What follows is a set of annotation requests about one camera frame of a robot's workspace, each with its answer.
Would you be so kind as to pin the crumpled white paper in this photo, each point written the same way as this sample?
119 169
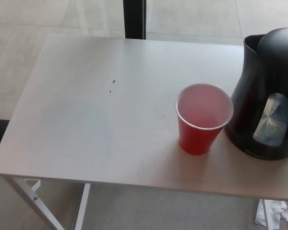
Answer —
282 213

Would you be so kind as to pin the white metal table leg frame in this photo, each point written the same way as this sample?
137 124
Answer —
28 194

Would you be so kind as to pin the red plastic cup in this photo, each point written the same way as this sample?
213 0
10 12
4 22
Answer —
196 141

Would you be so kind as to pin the black vertical post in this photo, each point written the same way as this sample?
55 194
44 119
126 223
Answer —
134 19

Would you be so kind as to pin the white metal table leg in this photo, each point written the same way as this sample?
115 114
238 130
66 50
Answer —
267 215

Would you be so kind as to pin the black electric kettle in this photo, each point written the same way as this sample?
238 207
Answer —
252 95

